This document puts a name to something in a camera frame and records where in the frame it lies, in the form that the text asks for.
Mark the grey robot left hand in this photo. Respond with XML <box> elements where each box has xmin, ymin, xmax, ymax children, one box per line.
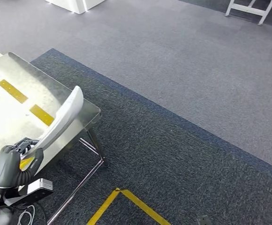
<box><xmin>0</xmin><ymin>138</ymin><xmax>44</xmax><ymax>189</ymax></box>

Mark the white curved car part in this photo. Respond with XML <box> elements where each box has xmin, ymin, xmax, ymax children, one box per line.
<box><xmin>21</xmin><ymin>85</ymin><xmax>85</xmax><ymax>159</ymax></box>

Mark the stainless steel workbench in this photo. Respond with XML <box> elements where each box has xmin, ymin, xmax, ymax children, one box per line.
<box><xmin>0</xmin><ymin>43</ymin><xmax>109</xmax><ymax>225</ymax></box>

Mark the white display plinth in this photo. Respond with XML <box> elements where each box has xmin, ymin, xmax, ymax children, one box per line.
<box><xmin>45</xmin><ymin>0</ymin><xmax>107</xmax><ymax>15</ymax></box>

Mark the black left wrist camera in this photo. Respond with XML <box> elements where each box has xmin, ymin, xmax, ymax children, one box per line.
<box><xmin>3</xmin><ymin>178</ymin><xmax>54</xmax><ymax>207</ymax></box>

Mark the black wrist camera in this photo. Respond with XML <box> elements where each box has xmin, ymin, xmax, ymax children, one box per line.
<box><xmin>196</xmin><ymin>215</ymin><xmax>213</xmax><ymax>225</ymax></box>
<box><xmin>3</xmin><ymin>178</ymin><xmax>54</xmax><ymax>207</ymax></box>

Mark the white power cable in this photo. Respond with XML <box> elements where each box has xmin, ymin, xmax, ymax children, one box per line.
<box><xmin>17</xmin><ymin>204</ymin><xmax>36</xmax><ymax>225</ymax></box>

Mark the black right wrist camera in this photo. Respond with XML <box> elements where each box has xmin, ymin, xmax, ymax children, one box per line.
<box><xmin>196</xmin><ymin>215</ymin><xmax>213</xmax><ymax>225</ymax></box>

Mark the white furniture base frame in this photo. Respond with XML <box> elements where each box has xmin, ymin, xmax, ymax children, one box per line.
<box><xmin>225</xmin><ymin>0</ymin><xmax>272</xmax><ymax>26</ymax></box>

